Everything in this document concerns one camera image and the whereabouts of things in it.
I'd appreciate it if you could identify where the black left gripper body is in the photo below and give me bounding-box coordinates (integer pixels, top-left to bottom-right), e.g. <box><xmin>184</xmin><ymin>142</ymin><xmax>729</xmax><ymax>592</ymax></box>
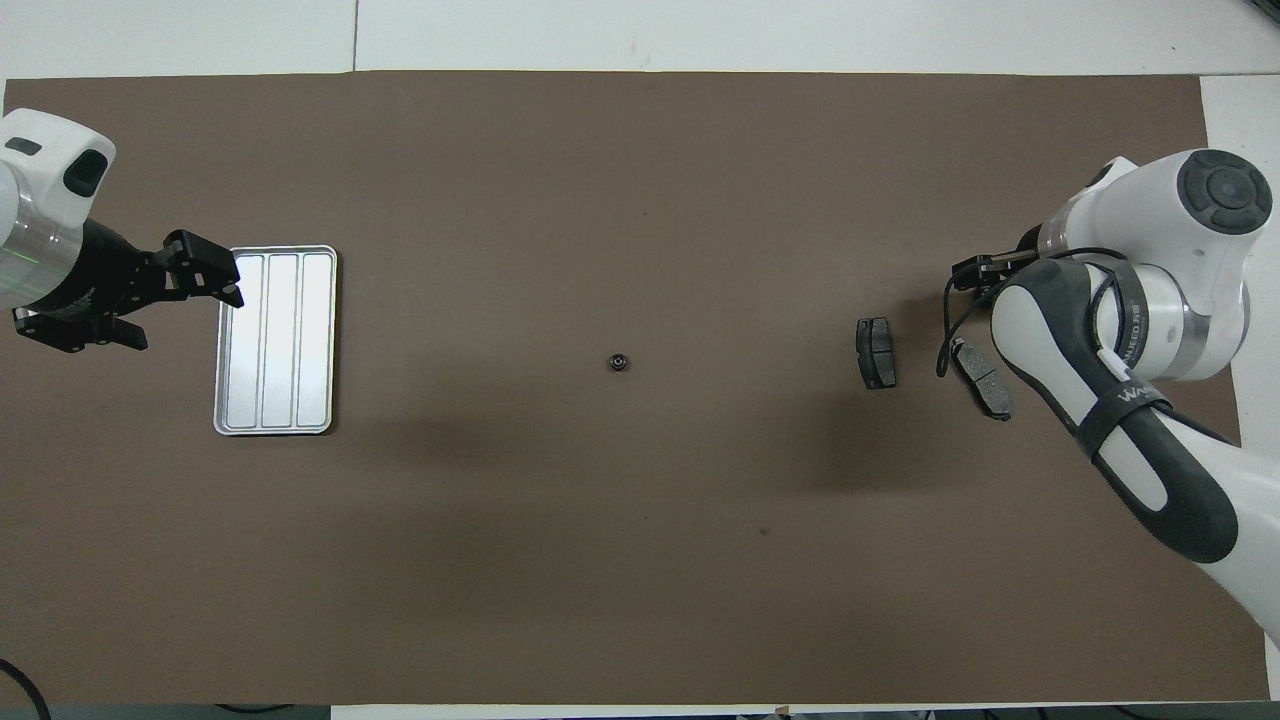
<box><xmin>12</xmin><ymin>218</ymin><xmax>166</xmax><ymax>353</ymax></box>

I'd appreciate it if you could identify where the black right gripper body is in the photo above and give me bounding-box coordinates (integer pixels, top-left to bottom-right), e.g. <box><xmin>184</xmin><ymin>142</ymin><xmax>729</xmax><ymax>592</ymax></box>
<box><xmin>1005</xmin><ymin>225</ymin><xmax>1046</xmax><ymax>271</ymax></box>

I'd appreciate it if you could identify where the silver metal tray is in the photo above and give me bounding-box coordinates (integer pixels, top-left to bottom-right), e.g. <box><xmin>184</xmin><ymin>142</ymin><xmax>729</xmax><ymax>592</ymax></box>
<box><xmin>213</xmin><ymin>245</ymin><xmax>339</xmax><ymax>437</ymax></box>

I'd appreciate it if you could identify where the curved dark brake pad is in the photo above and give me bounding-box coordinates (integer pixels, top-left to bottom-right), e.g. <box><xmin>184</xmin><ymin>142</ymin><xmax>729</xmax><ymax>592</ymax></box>
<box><xmin>949</xmin><ymin>337</ymin><xmax>1014</xmax><ymax>422</ymax></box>

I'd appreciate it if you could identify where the rectangular dark brake pad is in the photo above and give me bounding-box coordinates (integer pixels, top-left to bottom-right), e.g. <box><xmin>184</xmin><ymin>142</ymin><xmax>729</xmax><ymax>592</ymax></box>
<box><xmin>855</xmin><ymin>316</ymin><xmax>898</xmax><ymax>391</ymax></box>

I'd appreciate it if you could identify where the brown paper table mat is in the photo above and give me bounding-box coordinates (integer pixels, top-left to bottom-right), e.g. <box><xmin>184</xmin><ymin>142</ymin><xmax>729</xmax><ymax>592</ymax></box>
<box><xmin>0</xmin><ymin>70</ymin><xmax>1271</xmax><ymax>706</ymax></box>

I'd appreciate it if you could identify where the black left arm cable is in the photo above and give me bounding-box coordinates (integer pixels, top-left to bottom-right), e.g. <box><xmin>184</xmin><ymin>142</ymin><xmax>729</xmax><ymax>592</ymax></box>
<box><xmin>0</xmin><ymin>658</ymin><xmax>51</xmax><ymax>720</ymax></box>

